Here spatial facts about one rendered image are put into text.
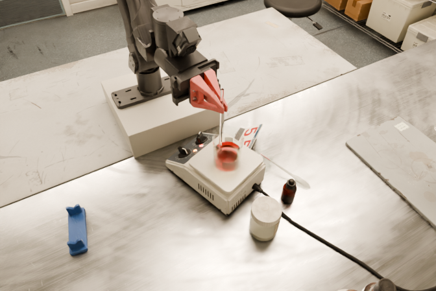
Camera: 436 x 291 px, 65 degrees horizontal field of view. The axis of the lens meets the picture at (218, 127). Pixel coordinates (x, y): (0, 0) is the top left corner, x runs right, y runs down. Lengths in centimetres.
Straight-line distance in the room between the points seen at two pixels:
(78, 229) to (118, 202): 10
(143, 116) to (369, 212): 56
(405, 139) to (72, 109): 90
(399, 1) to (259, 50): 183
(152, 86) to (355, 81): 62
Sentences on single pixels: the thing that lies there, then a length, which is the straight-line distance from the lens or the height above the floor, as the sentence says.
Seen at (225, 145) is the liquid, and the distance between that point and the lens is 71.
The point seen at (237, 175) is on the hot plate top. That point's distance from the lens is 70.
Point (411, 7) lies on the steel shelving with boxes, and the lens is 286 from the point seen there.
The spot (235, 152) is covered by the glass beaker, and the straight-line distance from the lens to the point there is 65.
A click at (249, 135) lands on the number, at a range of 86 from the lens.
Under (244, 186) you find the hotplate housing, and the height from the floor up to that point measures 96.
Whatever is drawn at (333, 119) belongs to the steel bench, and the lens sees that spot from 99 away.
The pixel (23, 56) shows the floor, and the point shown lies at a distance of 319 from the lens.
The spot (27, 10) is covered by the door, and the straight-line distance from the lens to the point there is 359.
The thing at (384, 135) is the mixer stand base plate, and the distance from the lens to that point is 98.
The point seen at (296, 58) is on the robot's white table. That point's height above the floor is 90.
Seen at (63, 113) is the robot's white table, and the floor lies 90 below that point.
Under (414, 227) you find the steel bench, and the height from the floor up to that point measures 90.
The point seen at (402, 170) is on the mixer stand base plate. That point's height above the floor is 91.
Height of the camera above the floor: 156
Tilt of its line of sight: 46 degrees down
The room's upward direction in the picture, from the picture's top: straight up
